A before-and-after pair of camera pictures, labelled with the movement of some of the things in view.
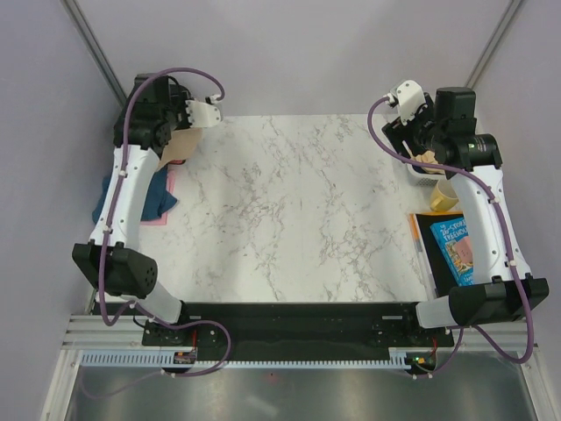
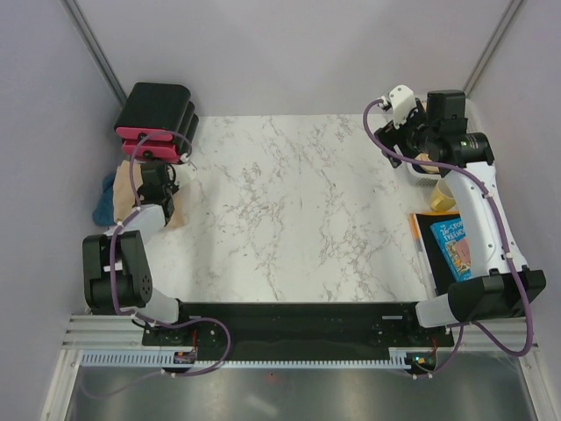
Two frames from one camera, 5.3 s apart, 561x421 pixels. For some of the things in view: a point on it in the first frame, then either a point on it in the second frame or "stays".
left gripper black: (180, 101) -> (172, 177)
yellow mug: (444, 197) stays
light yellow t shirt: (429, 156) stays
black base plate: (296, 331) stays
